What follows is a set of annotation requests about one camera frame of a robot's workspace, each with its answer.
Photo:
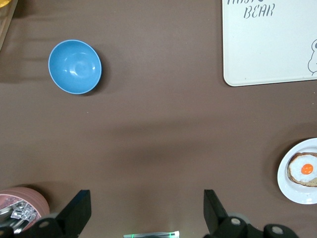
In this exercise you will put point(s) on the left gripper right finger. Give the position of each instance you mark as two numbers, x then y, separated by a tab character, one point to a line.
218	213

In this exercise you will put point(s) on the white round plate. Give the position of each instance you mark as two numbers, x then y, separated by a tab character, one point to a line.
284	183

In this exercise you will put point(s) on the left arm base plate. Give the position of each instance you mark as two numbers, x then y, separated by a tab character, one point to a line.
151	234

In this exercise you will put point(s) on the pink bowl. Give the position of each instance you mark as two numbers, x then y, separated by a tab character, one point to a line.
34	196

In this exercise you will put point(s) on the wooden mug rack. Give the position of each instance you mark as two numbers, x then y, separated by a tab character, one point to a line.
5	27

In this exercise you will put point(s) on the cream bear print tray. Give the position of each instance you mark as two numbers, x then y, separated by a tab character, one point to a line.
267	49

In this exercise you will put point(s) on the blue bowl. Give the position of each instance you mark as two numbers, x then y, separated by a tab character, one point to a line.
74	67

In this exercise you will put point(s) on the yellow mug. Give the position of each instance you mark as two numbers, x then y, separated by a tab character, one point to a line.
3	2

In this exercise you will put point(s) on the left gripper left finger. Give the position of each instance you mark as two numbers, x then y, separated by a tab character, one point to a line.
74	213

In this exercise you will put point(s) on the clear ice pieces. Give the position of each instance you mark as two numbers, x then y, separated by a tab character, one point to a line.
23	212

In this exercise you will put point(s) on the metal scoop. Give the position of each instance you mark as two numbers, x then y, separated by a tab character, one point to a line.
5	218

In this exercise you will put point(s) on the toy fried egg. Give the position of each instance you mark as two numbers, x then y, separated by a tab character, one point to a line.
297	166

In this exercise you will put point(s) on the bread slice under egg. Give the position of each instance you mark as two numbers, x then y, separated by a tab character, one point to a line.
310	183

